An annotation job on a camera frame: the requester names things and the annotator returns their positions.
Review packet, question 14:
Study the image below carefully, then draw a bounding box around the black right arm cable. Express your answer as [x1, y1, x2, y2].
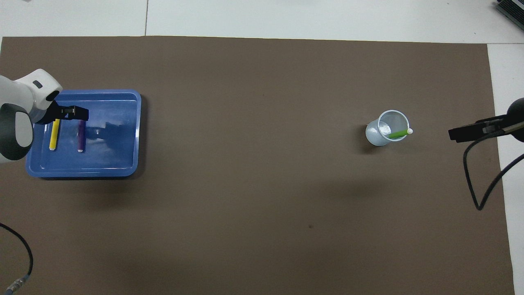
[463, 123, 524, 211]

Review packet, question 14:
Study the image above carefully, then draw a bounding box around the brown table mat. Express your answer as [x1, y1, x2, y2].
[0, 36, 515, 295]

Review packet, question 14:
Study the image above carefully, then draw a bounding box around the clear plastic cup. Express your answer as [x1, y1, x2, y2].
[365, 110, 410, 147]

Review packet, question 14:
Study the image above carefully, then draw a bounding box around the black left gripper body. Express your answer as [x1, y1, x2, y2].
[39, 100, 63, 125]

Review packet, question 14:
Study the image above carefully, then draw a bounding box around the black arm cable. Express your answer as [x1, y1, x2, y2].
[0, 223, 33, 295]
[463, 123, 524, 211]

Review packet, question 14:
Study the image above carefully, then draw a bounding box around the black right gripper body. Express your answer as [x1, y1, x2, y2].
[507, 97, 524, 143]

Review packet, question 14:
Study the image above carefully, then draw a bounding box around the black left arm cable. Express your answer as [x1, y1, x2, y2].
[0, 223, 33, 295]

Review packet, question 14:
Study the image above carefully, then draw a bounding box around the blue plastic tray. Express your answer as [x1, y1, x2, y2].
[25, 89, 142, 178]

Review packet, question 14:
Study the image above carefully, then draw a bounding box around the grey ribbed device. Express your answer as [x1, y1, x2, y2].
[495, 0, 524, 30]

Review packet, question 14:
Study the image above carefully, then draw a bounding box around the yellow pen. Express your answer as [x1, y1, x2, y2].
[49, 119, 61, 151]

